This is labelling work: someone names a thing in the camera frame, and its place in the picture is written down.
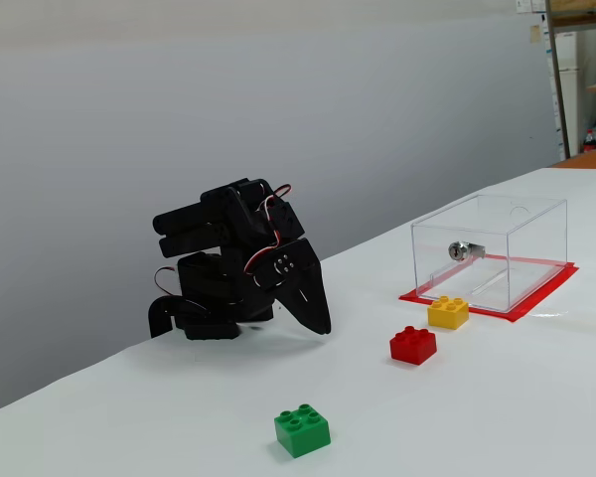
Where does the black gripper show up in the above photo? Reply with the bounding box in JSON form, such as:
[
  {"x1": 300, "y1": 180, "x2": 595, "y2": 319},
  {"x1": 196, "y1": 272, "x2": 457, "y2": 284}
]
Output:
[{"x1": 251, "y1": 237, "x2": 333, "y2": 336}]

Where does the green lego brick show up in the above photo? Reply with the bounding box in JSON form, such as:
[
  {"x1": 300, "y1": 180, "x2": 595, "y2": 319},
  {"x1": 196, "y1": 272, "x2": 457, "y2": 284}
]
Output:
[{"x1": 273, "y1": 402, "x2": 332, "y2": 459}]

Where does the red lego brick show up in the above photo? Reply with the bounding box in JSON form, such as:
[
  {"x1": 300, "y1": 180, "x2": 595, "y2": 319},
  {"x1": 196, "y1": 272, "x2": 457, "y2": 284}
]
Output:
[{"x1": 388, "y1": 325, "x2": 438, "y2": 367}]

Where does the yellow lego brick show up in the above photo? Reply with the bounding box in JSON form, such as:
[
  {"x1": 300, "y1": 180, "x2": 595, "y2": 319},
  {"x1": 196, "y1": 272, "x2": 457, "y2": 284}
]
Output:
[{"x1": 426, "y1": 294, "x2": 470, "y2": 331}]

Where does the transparent plastic box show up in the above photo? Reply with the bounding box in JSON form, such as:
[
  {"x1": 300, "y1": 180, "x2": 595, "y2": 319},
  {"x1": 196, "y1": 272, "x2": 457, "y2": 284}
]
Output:
[{"x1": 410, "y1": 193, "x2": 569, "y2": 314}]

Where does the black table clamp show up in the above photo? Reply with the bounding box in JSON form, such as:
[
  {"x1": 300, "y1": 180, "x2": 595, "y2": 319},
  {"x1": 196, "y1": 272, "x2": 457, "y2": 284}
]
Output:
[{"x1": 148, "y1": 295, "x2": 213, "y2": 340}]

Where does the silver cam lock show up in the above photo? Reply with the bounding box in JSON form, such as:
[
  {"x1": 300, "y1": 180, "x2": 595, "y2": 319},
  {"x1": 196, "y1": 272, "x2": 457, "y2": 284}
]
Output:
[{"x1": 447, "y1": 240, "x2": 488, "y2": 263}]

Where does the red base mat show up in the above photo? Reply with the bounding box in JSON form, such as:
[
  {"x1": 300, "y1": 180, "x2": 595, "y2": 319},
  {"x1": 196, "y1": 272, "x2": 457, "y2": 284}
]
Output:
[{"x1": 398, "y1": 253, "x2": 580, "y2": 325}]

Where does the metal shelf rack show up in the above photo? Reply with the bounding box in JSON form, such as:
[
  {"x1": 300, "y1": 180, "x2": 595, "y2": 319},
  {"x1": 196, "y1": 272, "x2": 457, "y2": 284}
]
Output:
[{"x1": 544, "y1": 0, "x2": 596, "y2": 160}]

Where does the gripper servo cable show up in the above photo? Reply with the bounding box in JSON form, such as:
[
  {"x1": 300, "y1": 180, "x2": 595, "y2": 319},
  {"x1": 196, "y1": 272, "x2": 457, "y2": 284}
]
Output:
[{"x1": 242, "y1": 196, "x2": 285, "y2": 277}]

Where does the base servo cable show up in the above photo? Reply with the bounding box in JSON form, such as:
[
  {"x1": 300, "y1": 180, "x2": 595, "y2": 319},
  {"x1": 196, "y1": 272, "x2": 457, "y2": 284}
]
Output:
[{"x1": 154, "y1": 266, "x2": 181, "y2": 299}]

